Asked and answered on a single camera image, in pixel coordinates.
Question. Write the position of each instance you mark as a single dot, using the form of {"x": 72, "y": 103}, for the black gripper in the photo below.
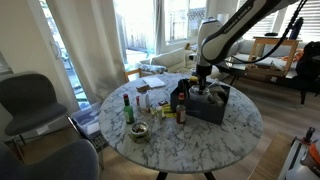
{"x": 203, "y": 72}

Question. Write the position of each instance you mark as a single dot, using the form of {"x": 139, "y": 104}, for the grey-white cup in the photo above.
{"x": 196, "y": 96}

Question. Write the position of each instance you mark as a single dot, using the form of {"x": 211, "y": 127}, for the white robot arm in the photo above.
{"x": 215, "y": 46}

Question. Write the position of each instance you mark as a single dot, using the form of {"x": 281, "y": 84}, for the dark blue storage box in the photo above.
{"x": 212, "y": 111}

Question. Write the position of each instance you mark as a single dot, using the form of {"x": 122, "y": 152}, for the small brown box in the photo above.
{"x": 143, "y": 88}

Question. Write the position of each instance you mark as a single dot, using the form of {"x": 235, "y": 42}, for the yellow-lidded jar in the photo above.
{"x": 193, "y": 80}

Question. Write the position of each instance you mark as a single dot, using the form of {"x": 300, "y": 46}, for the brown sauce bottle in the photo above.
{"x": 180, "y": 110}

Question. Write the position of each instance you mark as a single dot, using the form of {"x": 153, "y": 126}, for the cream sofa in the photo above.
{"x": 176, "y": 61}

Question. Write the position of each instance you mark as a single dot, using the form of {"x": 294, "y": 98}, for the yellow packet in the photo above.
{"x": 168, "y": 112}

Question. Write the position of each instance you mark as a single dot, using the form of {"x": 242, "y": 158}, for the round marble table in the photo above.
{"x": 196, "y": 146}

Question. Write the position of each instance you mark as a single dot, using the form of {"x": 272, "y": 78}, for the small glass jar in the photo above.
{"x": 159, "y": 111}

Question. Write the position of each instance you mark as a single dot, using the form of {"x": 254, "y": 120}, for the white notebook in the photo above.
{"x": 153, "y": 82}

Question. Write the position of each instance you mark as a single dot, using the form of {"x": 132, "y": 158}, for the patterned cushion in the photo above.
{"x": 153, "y": 69}

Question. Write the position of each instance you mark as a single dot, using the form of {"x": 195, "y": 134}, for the white plastic bottle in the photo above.
{"x": 144, "y": 101}

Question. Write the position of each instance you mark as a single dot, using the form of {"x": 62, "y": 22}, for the wooden chair back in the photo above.
{"x": 131, "y": 72}

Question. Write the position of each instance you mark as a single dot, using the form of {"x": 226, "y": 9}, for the small red-capped bottle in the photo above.
{"x": 138, "y": 102}

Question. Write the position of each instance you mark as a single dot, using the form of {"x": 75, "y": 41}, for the round tin with lid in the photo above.
{"x": 139, "y": 132}

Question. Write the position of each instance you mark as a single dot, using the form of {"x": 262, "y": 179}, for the green glass bottle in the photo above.
{"x": 128, "y": 110}

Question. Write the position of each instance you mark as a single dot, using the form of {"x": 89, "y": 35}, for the black backpack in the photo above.
{"x": 307, "y": 69}

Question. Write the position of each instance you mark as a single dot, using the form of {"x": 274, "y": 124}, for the dark blue water bottle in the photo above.
{"x": 296, "y": 29}

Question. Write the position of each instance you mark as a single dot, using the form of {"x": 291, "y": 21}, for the clear plastic storage bin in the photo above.
{"x": 87, "y": 123}

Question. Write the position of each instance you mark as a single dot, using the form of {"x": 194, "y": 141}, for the white curtain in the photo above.
{"x": 89, "y": 33}

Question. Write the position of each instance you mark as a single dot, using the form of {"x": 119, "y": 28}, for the orange white spray bottle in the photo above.
{"x": 305, "y": 164}

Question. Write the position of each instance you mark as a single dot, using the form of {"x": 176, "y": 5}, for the grey chair front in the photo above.
{"x": 75, "y": 161}

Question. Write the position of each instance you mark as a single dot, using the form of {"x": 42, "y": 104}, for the grey chair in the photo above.
{"x": 31, "y": 100}
{"x": 75, "y": 161}

